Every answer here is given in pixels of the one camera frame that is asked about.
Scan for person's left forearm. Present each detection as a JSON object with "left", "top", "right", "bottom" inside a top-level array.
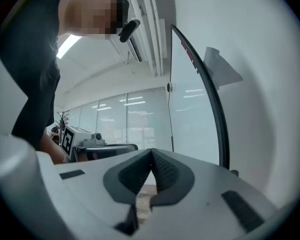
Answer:
[{"left": 39, "top": 133, "right": 67, "bottom": 165}]

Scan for person's head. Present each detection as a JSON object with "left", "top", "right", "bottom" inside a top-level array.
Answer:
[{"left": 57, "top": 0, "right": 130, "bottom": 41}]

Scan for rectangular ceiling light panel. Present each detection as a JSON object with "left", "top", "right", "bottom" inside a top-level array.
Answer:
[{"left": 55, "top": 33, "right": 83, "bottom": 60}]

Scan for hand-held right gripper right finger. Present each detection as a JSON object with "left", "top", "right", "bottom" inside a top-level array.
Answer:
[{"left": 139, "top": 148, "right": 279, "bottom": 240}]

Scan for grey paper sheet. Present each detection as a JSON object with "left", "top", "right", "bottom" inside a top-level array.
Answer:
[{"left": 202, "top": 46, "right": 244, "bottom": 88}]

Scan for black head-worn camera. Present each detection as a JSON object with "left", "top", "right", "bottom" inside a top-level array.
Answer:
[{"left": 118, "top": 19, "right": 141, "bottom": 44}]

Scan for white ceiling pipes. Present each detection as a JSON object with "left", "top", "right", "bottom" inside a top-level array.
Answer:
[{"left": 122, "top": 0, "right": 169, "bottom": 78}]

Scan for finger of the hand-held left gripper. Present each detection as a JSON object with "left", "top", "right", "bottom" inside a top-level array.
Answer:
[{"left": 85, "top": 143, "right": 139, "bottom": 160}]

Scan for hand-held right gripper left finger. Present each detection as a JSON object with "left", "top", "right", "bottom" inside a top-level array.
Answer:
[{"left": 36, "top": 148, "right": 154, "bottom": 240}]

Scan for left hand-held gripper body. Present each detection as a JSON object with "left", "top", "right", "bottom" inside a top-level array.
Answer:
[{"left": 60, "top": 125, "right": 108, "bottom": 164}]

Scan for person in dark shirt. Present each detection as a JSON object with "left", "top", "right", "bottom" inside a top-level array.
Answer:
[{"left": 0, "top": 0, "right": 65, "bottom": 151}]

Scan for black-framed whiteboard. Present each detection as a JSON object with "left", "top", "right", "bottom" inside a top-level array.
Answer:
[{"left": 167, "top": 23, "right": 231, "bottom": 171}]

